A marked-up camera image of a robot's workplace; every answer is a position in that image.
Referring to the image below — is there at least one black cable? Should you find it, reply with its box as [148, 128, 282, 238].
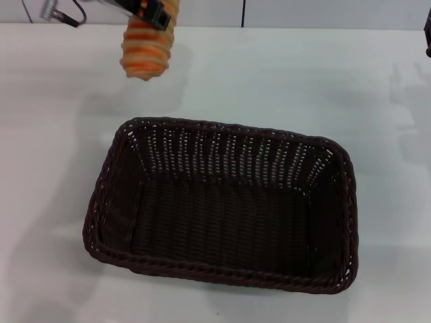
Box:
[57, 0, 86, 26]

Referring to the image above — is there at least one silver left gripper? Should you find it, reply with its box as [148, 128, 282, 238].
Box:
[97, 0, 173, 32]

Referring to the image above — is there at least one dark brown woven wicker basket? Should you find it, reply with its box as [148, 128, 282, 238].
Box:
[81, 116, 360, 297]

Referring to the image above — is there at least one orange striped spiral bread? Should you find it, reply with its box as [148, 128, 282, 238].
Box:
[119, 0, 182, 83]

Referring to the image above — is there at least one silver ribbed cable connector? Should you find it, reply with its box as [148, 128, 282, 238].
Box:
[39, 0, 65, 22]

